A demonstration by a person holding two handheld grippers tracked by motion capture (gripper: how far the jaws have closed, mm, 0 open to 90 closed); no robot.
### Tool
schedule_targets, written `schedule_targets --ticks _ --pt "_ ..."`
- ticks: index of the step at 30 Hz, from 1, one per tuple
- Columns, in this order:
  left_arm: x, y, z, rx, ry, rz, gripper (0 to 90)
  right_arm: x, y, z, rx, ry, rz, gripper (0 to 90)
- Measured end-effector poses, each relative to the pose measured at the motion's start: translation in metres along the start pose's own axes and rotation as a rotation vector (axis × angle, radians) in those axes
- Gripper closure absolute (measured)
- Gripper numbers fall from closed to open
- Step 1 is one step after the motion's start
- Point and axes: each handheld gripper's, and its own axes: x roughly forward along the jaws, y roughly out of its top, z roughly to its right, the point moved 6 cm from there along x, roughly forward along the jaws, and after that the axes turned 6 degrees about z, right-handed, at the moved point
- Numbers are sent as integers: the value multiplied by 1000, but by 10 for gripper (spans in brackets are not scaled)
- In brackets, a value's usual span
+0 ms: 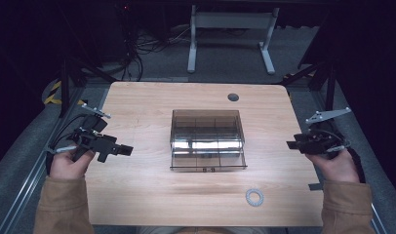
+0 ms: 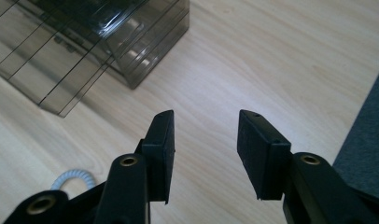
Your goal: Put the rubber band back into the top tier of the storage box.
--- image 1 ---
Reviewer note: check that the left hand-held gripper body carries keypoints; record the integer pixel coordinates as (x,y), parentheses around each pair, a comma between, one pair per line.
(92,141)

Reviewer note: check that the clear smoky plastic drawer box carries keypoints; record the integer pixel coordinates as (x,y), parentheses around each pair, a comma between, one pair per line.
(207,130)

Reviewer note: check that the person's left hand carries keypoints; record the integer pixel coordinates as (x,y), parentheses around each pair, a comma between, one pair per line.
(67,165)

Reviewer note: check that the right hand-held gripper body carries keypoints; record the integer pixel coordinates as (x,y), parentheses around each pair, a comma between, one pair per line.
(316,143)

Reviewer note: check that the yellow black hazard tape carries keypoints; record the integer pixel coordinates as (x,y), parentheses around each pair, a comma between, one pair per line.
(51,98)

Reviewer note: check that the white metal desk frame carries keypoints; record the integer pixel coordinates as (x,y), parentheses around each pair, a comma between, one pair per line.
(231,20)

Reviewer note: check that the person's right hand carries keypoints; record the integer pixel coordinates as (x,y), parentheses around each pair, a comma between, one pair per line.
(337,167)

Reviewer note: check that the black metal stand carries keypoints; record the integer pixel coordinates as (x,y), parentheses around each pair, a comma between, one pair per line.
(331,87)
(64,92)

